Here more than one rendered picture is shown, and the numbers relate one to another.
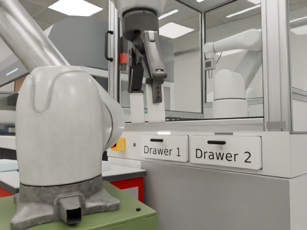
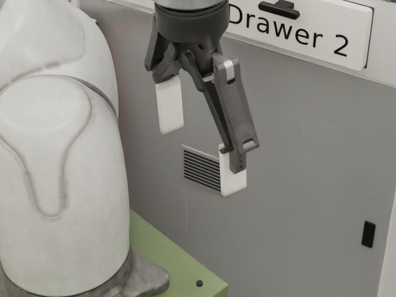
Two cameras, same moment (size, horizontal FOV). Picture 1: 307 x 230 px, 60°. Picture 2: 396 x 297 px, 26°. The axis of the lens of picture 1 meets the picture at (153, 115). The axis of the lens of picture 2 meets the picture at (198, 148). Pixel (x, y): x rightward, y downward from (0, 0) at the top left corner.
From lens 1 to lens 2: 0.69 m
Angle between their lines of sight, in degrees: 42
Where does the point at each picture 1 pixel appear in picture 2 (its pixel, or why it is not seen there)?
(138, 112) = (173, 114)
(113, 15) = not seen: outside the picture
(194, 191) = not seen: hidden behind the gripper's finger
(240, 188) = (320, 92)
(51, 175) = (79, 283)
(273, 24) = not seen: outside the picture
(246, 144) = (340, 22)
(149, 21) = (218, 23)
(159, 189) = (132, 61)
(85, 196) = (122, 286)
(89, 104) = (117, 171)
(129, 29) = (179, 40)
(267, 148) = (381, 33)
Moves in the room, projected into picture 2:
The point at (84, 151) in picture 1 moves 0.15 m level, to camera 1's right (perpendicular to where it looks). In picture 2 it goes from (119, 237) to (247, 216)
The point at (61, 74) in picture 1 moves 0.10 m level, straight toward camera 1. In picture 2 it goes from (70, 144) to (118, 197)
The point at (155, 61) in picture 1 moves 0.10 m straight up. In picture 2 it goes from (240, 126) to (244, 39)
